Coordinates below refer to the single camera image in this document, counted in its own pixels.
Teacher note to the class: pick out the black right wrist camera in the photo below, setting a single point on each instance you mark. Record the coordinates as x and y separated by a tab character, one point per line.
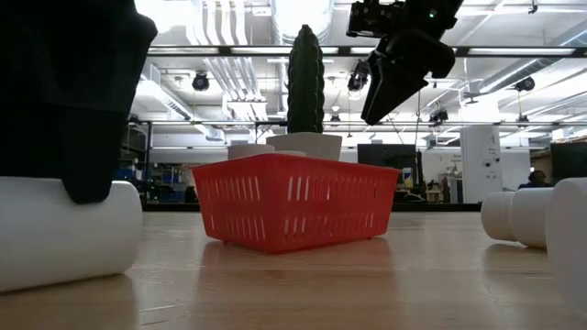
373	18

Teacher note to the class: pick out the cactus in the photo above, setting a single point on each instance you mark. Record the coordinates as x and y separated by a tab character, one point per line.
305	82

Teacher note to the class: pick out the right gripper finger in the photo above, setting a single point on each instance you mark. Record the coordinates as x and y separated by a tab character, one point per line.
390	91

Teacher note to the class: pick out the black ceiling camera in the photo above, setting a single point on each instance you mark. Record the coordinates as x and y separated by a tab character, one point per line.
357	80
200	81
525	84

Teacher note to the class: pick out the white square pillar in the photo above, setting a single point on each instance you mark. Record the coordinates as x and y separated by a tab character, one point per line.
481	162

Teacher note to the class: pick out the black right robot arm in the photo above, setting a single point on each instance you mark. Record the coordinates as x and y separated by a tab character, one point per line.
440	14

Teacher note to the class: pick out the blue storage bins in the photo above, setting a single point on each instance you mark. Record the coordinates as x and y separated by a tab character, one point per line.
169	179

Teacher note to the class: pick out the red plastic basket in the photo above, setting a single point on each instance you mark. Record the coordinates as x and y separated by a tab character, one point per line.
293	206

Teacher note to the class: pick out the black monitor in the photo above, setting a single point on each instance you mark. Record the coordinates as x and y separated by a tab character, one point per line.
387	156
568	160

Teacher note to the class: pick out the white pill bottle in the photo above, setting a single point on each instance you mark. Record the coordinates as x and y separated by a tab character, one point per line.
518	215
571	238
55	243

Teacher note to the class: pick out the person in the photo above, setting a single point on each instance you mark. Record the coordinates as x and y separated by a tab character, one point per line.
534	179

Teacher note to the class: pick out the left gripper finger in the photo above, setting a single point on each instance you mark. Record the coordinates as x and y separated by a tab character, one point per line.
94	156

